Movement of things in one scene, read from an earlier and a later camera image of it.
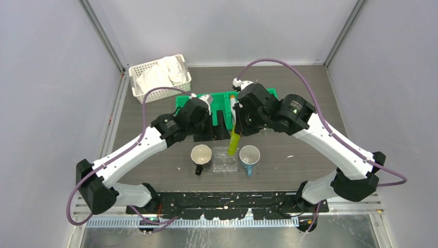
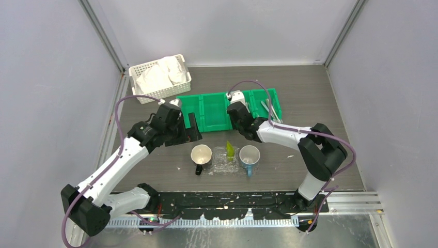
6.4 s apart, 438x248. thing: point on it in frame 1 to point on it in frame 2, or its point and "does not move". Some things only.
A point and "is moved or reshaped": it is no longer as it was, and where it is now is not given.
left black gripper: x=220 y=134 to x=188 y=135
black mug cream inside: x=200 y=154 does not move
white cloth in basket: x=167 y=71 does not move
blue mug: x=249 y=155 does not move
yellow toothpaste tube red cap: x=233 y=144 is moved or reshaped
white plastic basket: x=171 y=72 does not move
